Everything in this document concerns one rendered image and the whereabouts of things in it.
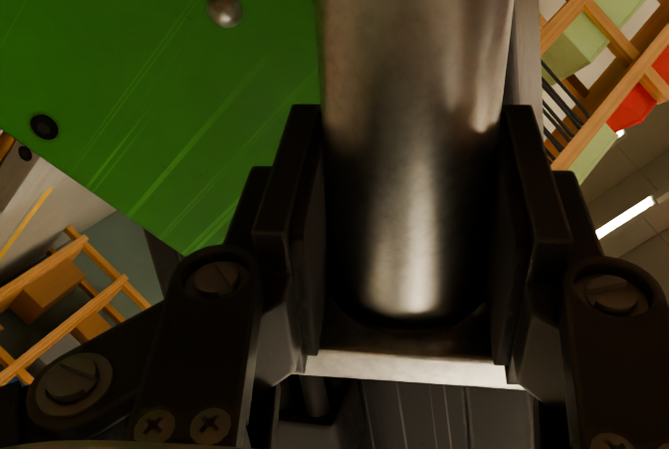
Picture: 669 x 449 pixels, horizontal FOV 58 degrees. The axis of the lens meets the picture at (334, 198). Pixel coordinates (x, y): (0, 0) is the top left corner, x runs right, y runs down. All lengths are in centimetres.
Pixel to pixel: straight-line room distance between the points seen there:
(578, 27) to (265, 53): 327
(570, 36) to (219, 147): 320
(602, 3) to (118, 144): 345
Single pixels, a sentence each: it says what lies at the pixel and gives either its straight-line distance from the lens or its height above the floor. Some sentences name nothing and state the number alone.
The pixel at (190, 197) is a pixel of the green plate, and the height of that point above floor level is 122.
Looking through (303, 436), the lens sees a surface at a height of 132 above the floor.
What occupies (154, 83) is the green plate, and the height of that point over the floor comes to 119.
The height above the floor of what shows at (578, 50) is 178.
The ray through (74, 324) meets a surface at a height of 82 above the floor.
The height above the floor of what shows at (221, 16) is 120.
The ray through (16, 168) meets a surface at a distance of 43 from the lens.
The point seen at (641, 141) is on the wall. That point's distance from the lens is 963.
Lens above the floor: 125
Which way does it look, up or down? 4 degrees up
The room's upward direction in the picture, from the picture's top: 136 degrees clockwise
